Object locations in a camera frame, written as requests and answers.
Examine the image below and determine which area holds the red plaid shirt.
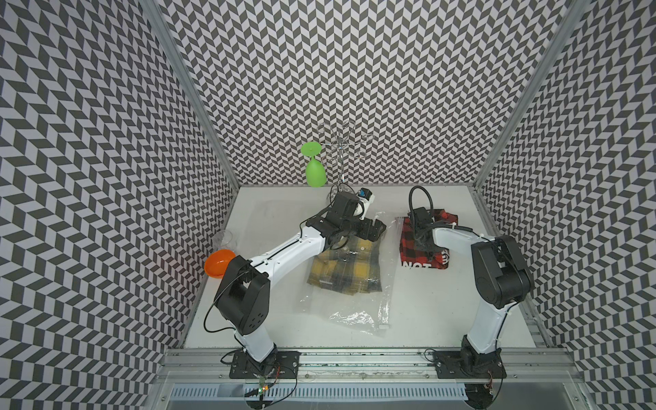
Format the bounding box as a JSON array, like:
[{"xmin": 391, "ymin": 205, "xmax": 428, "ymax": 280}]
[{"xmin": 400, "ymin": 207, "xmax": 459, "ymax": 270}]

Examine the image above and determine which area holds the metal glass holder stand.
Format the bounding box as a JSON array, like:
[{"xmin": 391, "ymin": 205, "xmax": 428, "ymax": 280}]
[{"xmin": 317, "ymin": 121, "xmax": 374, "ymax": 203}]

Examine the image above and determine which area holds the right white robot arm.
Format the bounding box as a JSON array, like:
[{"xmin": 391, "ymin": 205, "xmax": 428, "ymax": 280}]
[{"xmin": 408, "ymin": 207, "xmax": 535, "ymax": 374}]

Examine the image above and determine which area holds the green plastic wine glass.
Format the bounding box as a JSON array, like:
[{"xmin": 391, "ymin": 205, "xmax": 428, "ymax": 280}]
[{"xmin": 301, "ymin": 141, "xmax": 327, "ymax": 188}]

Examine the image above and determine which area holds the clear plastic cup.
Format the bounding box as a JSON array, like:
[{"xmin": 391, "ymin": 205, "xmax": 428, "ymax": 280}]
[{"xmin": 211, "ymin": 230, "xmax": 236, "ymax": 251}]

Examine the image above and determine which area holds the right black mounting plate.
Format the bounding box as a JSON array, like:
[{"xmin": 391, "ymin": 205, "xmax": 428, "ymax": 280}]
[{"xmin": 432, "ymin": 348, "xmax": 507, "ymax": 379}]

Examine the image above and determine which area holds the black mounting plate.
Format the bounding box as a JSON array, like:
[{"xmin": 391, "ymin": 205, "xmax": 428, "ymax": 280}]
[
  {"xmin": 229, "ymin": 350, "xmax": 301, "ymax": 379},
  {"xmin": 432, "ymin": 348, "xmax": 507, "ymax": 379}
]

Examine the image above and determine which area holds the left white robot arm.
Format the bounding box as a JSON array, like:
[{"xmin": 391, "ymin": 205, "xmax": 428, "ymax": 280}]
[{"xmin": 212, "ymin": 188, "xmax": 386, "ymax": 365}]

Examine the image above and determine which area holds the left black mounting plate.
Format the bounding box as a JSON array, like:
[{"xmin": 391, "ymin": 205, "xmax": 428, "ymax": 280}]
[{"xmin": 229, "ymin": 350, "xmax": 301, "ymax": 379}]

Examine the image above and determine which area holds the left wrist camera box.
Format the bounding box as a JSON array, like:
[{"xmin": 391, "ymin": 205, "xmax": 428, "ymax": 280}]
[{"xmin": 355, "ymin": 188, "xmax": 375, "ymax": 220}]

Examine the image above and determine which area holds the clear plastic vacuum bag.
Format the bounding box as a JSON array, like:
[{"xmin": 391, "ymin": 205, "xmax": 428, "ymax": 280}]
[{"xmin": 298, "ymin": 217, "xmax": 402, "ymax": 337}]

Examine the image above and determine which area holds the orange plastic bowl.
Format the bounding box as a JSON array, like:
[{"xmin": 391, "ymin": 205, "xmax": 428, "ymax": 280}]
[{"xmin": 204, "ymin": 249, "xmax": 236, "ymax": 278}]

